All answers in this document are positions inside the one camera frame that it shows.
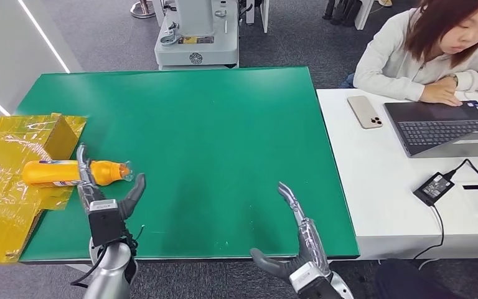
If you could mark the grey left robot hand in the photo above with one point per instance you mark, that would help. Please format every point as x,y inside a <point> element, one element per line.
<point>92,192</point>

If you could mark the white desk leg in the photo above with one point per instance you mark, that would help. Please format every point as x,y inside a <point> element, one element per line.
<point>264,15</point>

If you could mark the black power adapter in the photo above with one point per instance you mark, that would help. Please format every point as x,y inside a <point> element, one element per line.
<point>433,189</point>

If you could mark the orange detergent bottle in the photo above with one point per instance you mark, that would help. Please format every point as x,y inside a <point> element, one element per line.
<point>49,172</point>

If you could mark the grey laptop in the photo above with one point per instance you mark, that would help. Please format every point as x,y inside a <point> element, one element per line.
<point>439,128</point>

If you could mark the white robot base machine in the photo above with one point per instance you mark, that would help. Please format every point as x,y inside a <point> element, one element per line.
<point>197,37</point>

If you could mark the yellow taped cardboard box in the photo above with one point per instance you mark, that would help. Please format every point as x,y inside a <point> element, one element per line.
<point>4,214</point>

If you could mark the person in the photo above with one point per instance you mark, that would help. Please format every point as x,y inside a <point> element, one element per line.
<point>391,62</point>

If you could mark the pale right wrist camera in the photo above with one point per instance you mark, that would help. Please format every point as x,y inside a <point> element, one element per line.
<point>305,277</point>

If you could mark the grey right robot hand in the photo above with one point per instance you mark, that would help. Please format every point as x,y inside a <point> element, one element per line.
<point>311,247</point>

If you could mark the round metal stand base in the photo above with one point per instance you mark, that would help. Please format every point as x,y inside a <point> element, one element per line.
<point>142,8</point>

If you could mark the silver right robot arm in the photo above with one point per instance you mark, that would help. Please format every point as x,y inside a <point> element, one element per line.
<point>338,291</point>

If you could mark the beige smartphone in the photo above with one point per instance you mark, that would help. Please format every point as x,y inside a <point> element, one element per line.
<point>364,112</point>

